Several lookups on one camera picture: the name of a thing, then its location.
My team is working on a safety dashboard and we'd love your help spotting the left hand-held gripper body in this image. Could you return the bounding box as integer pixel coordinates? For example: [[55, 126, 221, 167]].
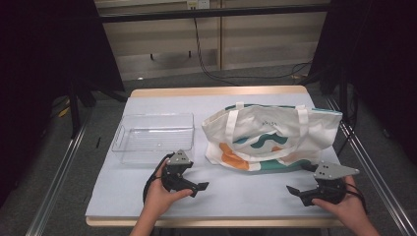
[[160, 149, 199, 195]]

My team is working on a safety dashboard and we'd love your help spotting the white canvas tote bag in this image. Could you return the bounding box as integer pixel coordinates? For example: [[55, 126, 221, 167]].
[[201, 101, 344, 173]]

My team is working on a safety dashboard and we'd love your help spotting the dark curtain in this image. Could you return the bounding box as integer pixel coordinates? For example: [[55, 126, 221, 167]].
[[0, 0, 126, 206], [307, 0, 417, 166]]

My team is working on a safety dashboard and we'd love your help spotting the clear plastic container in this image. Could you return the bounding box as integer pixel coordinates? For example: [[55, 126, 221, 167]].
[[110, 112, 197, 165]]

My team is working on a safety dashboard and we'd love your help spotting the metal floor rail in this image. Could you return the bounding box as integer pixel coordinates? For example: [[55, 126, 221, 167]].
[[25, 120, 91, 236], [324, 94, 417, 236]]

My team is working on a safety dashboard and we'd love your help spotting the person's left hand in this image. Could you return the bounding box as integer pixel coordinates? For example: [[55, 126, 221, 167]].
[[144, 158, 195, 217]]

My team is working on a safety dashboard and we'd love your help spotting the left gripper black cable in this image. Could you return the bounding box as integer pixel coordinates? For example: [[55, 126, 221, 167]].
[[142, 151, 175, 205]]

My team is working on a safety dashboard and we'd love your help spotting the white wall socket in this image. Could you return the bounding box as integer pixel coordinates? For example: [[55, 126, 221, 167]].
[[186, 0, 211, 10]]

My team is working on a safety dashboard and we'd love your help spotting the person's right hand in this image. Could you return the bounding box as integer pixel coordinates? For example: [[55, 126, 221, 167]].
[[311, 175, 367, 228]]

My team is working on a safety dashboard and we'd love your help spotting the pale blue table mat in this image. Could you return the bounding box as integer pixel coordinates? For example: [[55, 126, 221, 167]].
[[85, 92, 343, 219]]

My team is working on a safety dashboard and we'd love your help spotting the black horizontal bar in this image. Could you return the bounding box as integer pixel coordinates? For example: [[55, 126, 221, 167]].
[[97, 3, 330, 24]]

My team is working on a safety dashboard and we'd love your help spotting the yellow floor cable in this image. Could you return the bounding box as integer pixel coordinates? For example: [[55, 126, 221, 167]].
[[57, 97, 72, 118]]

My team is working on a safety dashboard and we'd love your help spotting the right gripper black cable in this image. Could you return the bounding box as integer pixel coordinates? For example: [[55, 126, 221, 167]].
[[340, 181, 369, 214]]

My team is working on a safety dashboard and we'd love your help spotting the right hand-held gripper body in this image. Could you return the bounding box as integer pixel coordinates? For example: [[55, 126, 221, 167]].
[[299, 160, 361, 207]]

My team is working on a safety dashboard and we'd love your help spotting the black floor cable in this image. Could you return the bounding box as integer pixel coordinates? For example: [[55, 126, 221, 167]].
[[193, 17, 315, 87]]

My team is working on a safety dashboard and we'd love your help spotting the black metal stand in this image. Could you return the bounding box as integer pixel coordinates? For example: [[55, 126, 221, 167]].
[[67, 80, 84, 140]]

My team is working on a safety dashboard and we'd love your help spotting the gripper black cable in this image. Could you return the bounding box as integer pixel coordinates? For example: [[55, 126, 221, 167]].
[[142, 151, 175, 205], [340, 181, 369, 214]]

